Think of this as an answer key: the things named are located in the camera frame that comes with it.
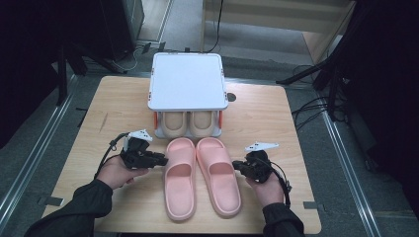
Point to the cream clog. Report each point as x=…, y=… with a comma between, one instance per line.
x=174, y=123
x=201, y=123

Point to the black floor tape strip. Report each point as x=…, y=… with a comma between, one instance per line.
x=82, y=117

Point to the white shoe rack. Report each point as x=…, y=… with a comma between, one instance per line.
x=187, y=80

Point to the black metal stand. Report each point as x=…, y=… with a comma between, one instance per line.
x=62, y=75
x=329, y=75

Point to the person's left hand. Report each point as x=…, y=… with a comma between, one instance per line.
x=115, y=173

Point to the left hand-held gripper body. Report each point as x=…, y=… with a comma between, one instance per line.
x=136, y=154

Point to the pink slipper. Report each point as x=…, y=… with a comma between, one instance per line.
x=180, y=184
x=220, y=184

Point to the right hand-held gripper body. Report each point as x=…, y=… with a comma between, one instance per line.
x=260, y=166

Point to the dark cabinet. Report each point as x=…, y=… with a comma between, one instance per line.
x=122, y=26

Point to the light wooden furniture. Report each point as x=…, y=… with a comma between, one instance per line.
x=280, y=16

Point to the metal floor rail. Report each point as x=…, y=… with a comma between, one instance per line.
x=349, y=171
x=39, y=148

